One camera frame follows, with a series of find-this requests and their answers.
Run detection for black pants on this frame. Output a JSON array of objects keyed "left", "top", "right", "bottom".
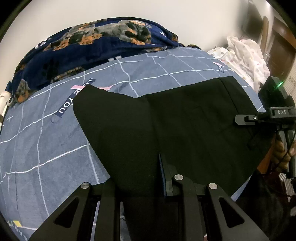
[{"left": 73, "top": 77, "right": 274, "bottom": 240}]

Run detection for right hand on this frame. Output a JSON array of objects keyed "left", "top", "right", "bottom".
[{"left": 271, "top": 137, "right": 295, "bottom": 173}]

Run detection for brown wooden door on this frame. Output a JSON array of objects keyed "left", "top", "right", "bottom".
[{"left": 259, "top": 16, "right": 295, "bottom": 80}]

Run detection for white patterned cloth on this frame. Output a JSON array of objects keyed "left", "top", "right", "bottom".
[{"left": 207, "top": 36, "right": 270, "bottom": 92}]

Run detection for blue grid-pattern bed sheet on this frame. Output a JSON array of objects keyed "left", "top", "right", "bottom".
[{"left": 1, "top": 47, "right": 263, "bottom": 240}]

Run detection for white floral pillow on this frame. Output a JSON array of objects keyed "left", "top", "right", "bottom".
[{"left": 0, "top": 91, "right": 11, "bottom": 127}]

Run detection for navy floral blanket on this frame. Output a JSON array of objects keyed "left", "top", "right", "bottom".
[{"left": 9, "top": 16, "right": 202, "bottom": 103}]

